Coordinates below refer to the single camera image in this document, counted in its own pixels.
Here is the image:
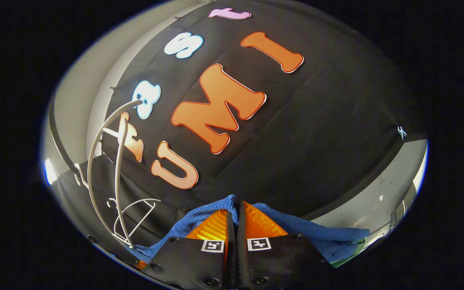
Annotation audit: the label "small white clothes hanger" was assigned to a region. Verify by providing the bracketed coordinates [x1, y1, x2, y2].
[106, 197, 162, 239]

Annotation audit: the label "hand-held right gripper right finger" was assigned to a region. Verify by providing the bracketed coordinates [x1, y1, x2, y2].
[238, 200, 334, 290]

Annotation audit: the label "ceiling strip light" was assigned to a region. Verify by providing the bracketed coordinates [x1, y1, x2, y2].
[45, 158, 57, 185]

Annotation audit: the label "blue corduroy jacket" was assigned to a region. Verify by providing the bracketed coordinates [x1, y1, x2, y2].
[135, 195, 370, 264]

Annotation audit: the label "large white clothes hanger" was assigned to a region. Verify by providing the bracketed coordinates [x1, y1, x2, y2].
[74, 99, 144, 248]

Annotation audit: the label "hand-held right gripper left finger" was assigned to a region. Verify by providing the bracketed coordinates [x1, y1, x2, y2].
[141, 209, 237, 290]

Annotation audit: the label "black backdrop cloth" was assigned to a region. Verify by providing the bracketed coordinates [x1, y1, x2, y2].
[55, 0, 428, 242]

